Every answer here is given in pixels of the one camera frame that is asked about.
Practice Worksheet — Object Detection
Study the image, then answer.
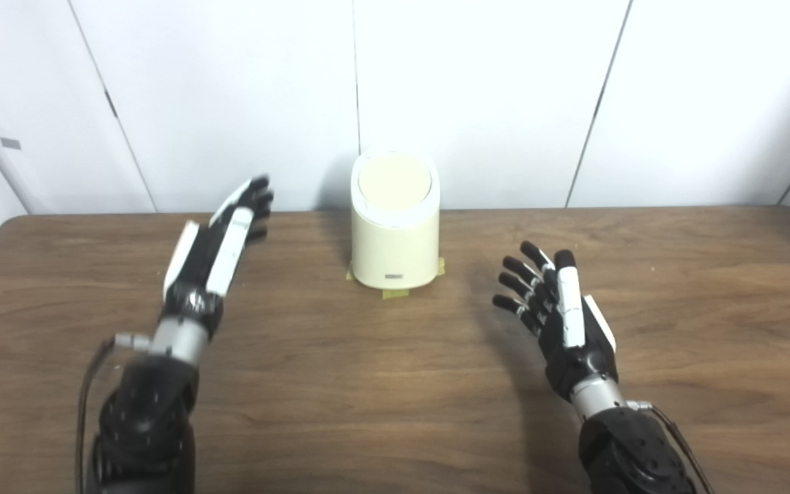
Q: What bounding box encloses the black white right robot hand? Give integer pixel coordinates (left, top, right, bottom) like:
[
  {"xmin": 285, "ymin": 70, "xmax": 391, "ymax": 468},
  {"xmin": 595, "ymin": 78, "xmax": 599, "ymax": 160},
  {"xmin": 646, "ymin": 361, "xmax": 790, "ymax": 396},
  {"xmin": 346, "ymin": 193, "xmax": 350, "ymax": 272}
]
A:
[{"xmin": 492, "ymin": 241, "xmax": 619, "ymax": 402}]

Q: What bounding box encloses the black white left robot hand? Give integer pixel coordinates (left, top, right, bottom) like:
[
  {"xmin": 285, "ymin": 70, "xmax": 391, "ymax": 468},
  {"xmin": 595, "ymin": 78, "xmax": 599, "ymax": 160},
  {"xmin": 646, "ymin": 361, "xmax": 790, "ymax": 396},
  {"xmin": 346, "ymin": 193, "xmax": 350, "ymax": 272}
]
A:
[{"xmin": 160, "ymin": 175, "xmax": 274, "ymax": 338}]

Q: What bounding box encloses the cream-colored bin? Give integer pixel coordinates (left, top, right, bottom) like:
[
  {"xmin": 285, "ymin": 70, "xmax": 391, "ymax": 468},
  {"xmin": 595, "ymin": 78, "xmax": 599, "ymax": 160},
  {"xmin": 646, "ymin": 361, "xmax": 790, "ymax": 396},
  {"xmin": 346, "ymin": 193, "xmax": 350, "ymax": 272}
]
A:
[{"xmin": 350, "ymin": 150, "xmax": 441, "ymax": 290}]

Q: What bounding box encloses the round cream bin lid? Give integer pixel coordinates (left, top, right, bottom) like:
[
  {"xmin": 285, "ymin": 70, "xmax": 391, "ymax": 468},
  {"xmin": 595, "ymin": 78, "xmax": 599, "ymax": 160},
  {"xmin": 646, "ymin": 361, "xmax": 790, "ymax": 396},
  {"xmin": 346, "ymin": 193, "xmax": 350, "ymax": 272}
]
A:
[{"xmin": 357, "ymin": 153, "xmax": 433, "ymax": 212}]

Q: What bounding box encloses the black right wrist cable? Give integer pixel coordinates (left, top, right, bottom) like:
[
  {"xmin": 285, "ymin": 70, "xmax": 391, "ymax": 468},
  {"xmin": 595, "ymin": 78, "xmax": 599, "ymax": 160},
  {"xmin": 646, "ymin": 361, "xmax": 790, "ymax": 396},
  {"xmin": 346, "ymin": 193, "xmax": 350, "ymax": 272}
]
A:
[{"xmin": 625, "ymin": 400, "xmax": 715, "ymax": 494}]

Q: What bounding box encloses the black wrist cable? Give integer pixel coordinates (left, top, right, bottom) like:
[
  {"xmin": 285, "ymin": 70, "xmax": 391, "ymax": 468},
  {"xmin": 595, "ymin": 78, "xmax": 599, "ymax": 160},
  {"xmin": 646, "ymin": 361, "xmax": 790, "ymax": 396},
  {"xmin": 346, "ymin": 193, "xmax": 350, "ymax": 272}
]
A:
[
  {"xmin": 625, "ymin": 400, "xmax": 715, "ymax": 494},
  {"xmin": 76, "ymin": 333, "xmax": 152, "ymax": 494}
]

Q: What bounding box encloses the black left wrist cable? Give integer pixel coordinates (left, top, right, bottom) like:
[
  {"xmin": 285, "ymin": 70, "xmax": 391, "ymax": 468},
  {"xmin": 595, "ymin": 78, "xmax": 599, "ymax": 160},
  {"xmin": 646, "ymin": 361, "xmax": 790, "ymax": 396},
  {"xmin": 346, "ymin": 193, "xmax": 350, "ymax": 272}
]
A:
[{"xmin": 76, "ymin": 333, "xmax": 152, "ymax": 494}]

